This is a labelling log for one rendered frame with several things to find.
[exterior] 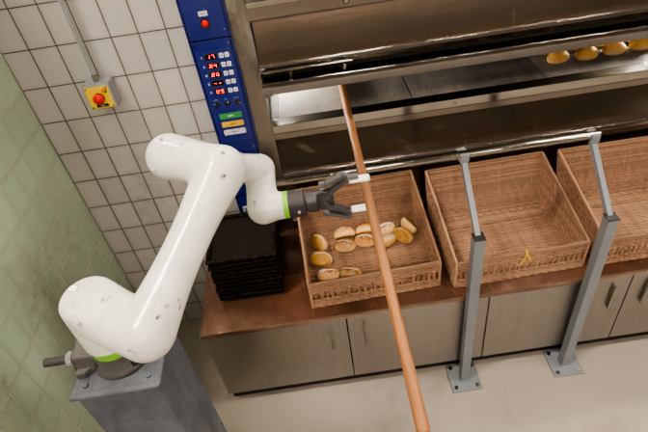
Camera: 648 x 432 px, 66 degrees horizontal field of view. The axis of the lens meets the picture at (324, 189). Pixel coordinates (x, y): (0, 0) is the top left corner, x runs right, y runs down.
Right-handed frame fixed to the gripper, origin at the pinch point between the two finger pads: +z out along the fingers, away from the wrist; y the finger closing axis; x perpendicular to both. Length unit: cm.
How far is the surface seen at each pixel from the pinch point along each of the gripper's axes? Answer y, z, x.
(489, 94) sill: 2, 60, -54
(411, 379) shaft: 0, 0, 68
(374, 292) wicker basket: 59, 0, -5
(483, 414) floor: 120, 41, 22
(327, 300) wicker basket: 58, -20, -4
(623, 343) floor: 120, 118, -2
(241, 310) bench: 62, -57, -9
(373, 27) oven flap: -34, 13, -54
